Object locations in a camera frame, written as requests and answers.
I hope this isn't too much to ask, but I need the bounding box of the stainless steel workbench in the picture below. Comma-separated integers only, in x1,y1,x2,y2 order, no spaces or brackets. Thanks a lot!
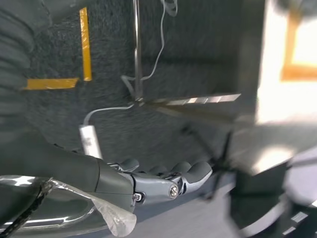
121,0,317,175

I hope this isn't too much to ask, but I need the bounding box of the yellow workbench tape outline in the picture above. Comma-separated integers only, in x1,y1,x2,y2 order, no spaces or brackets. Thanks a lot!
281,9,317,82

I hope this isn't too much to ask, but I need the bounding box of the white power strip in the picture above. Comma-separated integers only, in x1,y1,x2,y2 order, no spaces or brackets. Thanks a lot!
78,124,103,160

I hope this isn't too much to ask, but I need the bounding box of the yellow floor tape square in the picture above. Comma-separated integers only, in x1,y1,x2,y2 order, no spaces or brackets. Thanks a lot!
23,7,93,91

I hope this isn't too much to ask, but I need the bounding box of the black armrest office chair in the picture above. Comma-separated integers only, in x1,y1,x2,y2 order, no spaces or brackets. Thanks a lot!
180,123,317,238

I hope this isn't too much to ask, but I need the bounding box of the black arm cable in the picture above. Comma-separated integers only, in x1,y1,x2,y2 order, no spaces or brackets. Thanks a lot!
0,178,54,238

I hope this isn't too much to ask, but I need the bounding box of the white coiled floor cable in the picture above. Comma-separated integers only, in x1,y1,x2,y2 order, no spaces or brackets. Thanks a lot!
82,0,179,126

